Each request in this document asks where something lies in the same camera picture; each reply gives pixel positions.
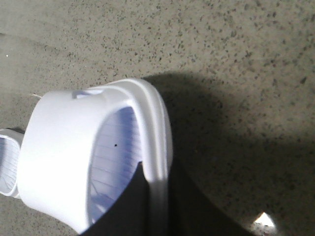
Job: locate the light blue slipper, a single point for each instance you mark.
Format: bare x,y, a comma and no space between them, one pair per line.
82,148
10,145

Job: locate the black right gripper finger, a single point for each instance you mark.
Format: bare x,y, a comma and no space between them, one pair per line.
135,213

